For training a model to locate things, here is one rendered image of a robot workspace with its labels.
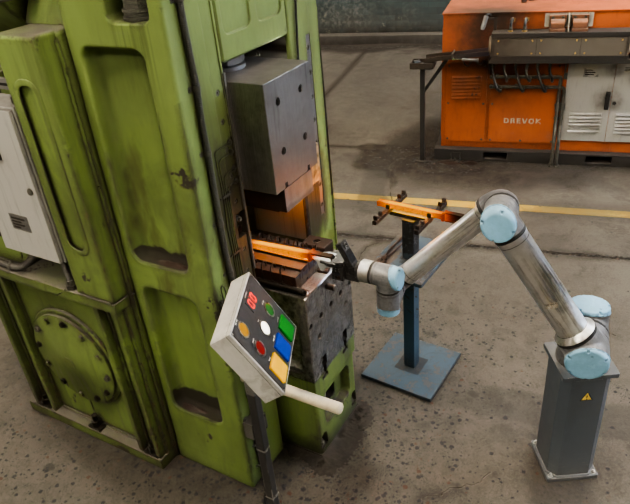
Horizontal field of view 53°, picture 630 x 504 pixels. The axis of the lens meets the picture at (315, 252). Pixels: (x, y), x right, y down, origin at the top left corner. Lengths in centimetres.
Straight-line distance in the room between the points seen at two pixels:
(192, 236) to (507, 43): 373
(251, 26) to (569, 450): 211
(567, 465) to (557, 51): 338
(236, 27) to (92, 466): 215
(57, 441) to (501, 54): 417
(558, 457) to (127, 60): 230
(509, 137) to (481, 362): 273
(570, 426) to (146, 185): 192
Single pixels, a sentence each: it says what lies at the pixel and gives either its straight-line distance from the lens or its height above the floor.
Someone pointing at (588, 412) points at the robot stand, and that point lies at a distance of 284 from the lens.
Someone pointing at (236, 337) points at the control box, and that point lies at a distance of 192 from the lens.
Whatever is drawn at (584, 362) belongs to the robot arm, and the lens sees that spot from 243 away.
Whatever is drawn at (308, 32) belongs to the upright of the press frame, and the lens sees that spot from 264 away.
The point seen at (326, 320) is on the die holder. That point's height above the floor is 71.
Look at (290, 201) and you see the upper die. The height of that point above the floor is 130.
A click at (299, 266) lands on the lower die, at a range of 254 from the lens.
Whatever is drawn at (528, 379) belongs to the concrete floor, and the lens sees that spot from 352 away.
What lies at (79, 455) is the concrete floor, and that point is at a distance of 345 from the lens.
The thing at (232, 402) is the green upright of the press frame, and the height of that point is 52.
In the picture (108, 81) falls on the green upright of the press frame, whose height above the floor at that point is 180.
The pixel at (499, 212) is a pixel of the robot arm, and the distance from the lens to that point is 215.
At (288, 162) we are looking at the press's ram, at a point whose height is 145.
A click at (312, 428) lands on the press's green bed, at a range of 300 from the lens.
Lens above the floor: 235
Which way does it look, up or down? 31 degrees down
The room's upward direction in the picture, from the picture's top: 6 degrees counter-clockwise
